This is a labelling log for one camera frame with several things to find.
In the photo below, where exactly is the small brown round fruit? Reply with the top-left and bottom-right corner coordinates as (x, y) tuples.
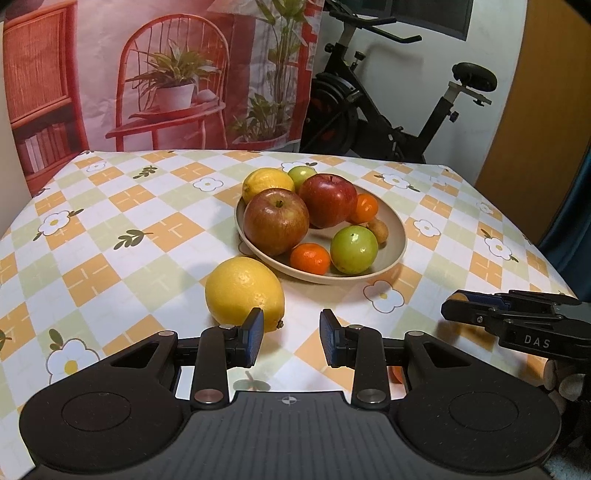
(366, 219), (390, 245)

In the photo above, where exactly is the black exercise bike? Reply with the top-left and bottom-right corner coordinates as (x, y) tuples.
(300, 0), (499, 163)

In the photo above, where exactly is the dark red apple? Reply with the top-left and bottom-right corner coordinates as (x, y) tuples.
(298, 174), (358, 230)

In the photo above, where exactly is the red chair printed backdrop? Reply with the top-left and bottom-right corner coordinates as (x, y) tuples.
(2, 0), (326, 195)

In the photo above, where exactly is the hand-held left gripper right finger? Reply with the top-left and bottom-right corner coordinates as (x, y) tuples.
(320, 308), (472, 411)

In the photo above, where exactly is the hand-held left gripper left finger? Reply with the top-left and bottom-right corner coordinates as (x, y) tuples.
(111, 307), (265, 411)

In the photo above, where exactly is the small yellow lemon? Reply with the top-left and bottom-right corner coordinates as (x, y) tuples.
(242, 168), (296, 204)

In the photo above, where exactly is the large green apple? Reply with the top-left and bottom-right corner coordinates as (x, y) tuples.
(330, 224), (379, 275)

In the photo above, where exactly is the person's right hand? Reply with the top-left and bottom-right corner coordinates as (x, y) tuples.
(544, 359), (585, 403)

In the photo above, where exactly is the dark teal curtain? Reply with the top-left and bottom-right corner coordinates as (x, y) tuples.
(538, 152), (591, 296)

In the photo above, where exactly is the beige oval plate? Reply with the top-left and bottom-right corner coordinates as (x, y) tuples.
(235, 178), (407, 285)

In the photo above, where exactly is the dark window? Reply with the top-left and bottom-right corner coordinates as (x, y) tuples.
(355, 0), (475, 41)

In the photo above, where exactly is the small green apple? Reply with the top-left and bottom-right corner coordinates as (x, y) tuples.
(288, 165), (318, 188)

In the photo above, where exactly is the checked floral tablecloth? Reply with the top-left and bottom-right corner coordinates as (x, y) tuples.
(0, 148), (578, 411)

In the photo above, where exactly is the red yellow streaked apple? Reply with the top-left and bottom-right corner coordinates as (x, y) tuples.
(243, 188), (310, 257)

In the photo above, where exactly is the large yellow lemon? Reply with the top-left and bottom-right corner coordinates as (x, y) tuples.
(204, 257), (286, 332)

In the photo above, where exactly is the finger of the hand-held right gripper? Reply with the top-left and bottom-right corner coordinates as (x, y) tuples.
(441, 300), (509, 341)
(455, 289), (581, 312)

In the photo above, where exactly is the wooden door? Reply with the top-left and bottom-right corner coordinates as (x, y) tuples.
(475, 9), (591, 210)

